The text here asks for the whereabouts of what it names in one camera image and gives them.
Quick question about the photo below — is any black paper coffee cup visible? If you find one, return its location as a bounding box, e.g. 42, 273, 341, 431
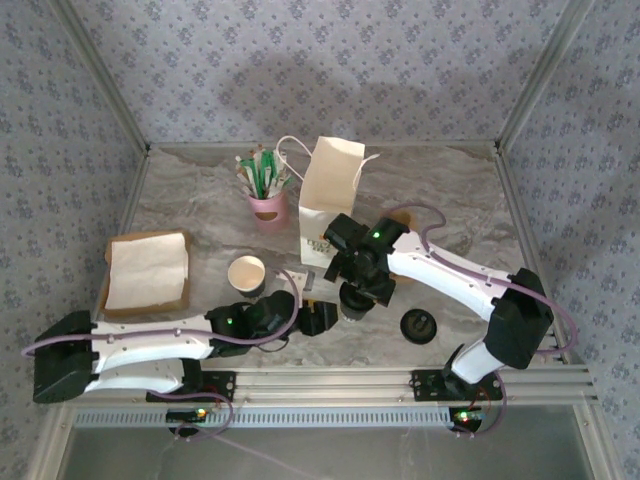
227, 255, 267, 301
341, 299, 375, 324

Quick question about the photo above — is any white paper takeout bag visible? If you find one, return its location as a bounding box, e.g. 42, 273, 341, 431
276, 134, 381, 269

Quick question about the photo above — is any pink holder cup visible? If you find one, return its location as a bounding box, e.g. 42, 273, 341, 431
248, 191, 290, 235

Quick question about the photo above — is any white paper napkin stack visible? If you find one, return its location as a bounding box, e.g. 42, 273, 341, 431
104, 233, 191, 310

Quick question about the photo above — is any brown sugar stick sachet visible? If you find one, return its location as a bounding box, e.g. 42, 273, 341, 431
234, 155, 254, 190

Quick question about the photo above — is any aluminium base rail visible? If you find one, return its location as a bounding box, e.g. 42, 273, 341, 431
53, 366, 600, 405

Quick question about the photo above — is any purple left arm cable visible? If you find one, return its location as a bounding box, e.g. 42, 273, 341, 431
20, 268, 302, 444

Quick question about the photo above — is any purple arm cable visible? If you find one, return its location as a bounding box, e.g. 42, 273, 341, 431
20, 268, 302, 444
392, 202, 579, 441

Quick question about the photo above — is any grey slotted cable duct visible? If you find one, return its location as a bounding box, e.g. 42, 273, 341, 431
73, 405, 484, 430

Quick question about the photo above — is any aluminium side rail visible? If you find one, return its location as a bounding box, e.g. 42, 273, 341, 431
492, 142, 587, 370
77, 149, 152, 370

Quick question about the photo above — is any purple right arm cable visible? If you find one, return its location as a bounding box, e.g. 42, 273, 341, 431
392, 202, 579, 441

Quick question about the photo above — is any aluminium frame post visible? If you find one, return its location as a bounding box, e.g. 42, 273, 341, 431
47, 0, 152, 154
494, 0, 599, 151

